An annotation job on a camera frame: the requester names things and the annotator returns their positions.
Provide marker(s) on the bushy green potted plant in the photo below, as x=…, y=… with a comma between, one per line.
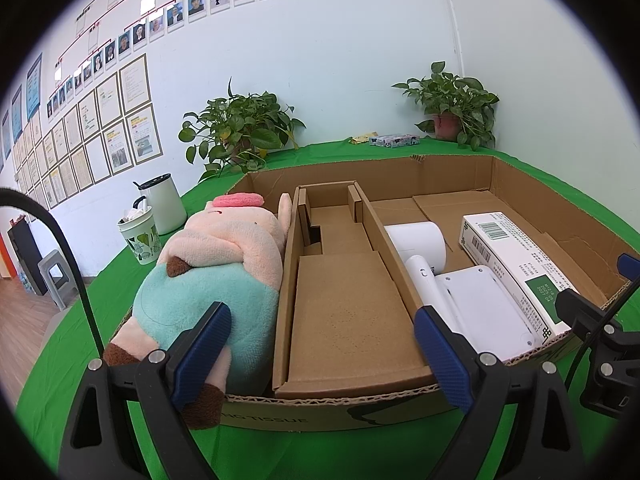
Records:
x=235, y=125

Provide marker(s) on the black cabinet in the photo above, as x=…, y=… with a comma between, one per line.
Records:
x=25, y=255

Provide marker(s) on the plant in red pot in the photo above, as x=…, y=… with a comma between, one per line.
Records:
x=450, y=97

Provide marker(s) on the patterned tissue packet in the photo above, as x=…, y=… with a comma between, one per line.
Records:
x=395, y=140

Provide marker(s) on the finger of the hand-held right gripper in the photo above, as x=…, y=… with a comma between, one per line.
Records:
x=630, y=265
x=587, y=315

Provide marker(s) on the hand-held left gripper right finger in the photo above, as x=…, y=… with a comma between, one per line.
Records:
x=442, y=357

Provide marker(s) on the blue wall posters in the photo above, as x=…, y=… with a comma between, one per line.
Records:
x=32, y=85

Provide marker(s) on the wall of framed certificates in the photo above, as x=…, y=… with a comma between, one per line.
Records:
x=110, y=125

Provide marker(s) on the white and green carton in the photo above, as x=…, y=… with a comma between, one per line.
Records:
x=520, y=255

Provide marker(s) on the pig plush toy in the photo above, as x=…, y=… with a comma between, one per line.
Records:
x=210, y=260

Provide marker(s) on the leaf print cup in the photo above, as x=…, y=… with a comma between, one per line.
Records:
x=142, y=242

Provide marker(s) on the large cardboard box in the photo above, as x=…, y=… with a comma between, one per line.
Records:
x=525, y=175

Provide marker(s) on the row of portrait photos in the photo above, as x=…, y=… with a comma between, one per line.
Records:
x=195, y=5

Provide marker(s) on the white device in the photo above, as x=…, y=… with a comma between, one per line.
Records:
x=480, y=310

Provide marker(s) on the grey plastic stool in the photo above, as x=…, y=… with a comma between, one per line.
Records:
x=57, y=280

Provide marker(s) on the white hair dryer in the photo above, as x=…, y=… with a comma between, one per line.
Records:
x=420, y=245

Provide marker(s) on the cardboard insert tray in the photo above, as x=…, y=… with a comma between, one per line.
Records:
x=345, y=310

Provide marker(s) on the yellow crumpled wrapper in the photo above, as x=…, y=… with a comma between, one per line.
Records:
x=362, y=138

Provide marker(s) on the white canister with black lid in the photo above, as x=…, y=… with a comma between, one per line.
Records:
x=162, y=205

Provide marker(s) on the green tablecloth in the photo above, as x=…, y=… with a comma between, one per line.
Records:
x=65, y=360

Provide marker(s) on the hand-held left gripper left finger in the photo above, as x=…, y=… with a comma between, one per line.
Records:
x=200, y=355

